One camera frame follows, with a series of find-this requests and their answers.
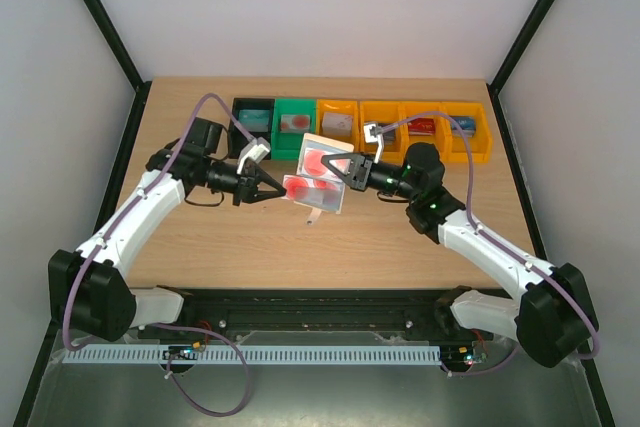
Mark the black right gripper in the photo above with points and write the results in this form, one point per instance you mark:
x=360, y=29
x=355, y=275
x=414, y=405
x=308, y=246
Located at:
x=361, y=173

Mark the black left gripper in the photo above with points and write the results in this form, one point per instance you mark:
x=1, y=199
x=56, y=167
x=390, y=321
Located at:
x=249, y=181

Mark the beige leather card holder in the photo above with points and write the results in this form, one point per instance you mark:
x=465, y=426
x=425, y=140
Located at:
x=334, y=197

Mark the white red-dot credit card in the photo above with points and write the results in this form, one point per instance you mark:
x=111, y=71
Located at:
x=305, y=190

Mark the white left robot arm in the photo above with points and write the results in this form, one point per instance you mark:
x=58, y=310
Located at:
x=88, y=287

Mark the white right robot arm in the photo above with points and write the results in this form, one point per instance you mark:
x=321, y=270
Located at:
x=548, y=310

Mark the white card in yellow bin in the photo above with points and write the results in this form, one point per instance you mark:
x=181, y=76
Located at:
x=336, y=124

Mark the grey cards in bin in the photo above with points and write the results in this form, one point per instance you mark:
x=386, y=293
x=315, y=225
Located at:
x=389, y=137

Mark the teal card in black bin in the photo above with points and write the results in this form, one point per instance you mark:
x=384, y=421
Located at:
x=255, y=120

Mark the red white card green bin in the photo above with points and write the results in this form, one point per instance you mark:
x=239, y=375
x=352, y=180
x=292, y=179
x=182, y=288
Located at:
x=295, y=123

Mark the red card in bin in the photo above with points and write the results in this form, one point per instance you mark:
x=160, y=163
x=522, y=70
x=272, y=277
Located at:
x=422, y=126

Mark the blue card in bin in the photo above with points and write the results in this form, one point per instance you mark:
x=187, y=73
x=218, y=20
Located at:
x=463, y=126

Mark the green storage bin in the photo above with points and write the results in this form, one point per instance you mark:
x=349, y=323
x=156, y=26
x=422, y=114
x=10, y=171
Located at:
x=287, y=146

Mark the yellow storage bin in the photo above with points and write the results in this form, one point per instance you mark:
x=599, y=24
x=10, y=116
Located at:
x=442, y=138
x=480, y=144
x=350, y=107
x=385, y=113

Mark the black storage bin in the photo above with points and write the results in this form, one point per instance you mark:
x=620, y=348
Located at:
x=237, y=139

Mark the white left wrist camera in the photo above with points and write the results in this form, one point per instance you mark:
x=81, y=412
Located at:
x=256, y=150

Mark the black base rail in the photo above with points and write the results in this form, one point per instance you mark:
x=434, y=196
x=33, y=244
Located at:
x=414, y=315

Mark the white slotted cable duct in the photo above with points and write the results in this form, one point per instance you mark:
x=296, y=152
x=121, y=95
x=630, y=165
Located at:
x=258, y=355

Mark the black frame post left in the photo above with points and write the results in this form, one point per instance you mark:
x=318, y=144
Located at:
x=111, y=36

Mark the black frame post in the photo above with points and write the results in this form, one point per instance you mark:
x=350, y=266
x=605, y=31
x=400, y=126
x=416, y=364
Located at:
x=523, y=39
x=111, y=36

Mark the black frame post right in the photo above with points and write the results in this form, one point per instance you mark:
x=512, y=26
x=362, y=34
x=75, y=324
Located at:
x=523, y=39

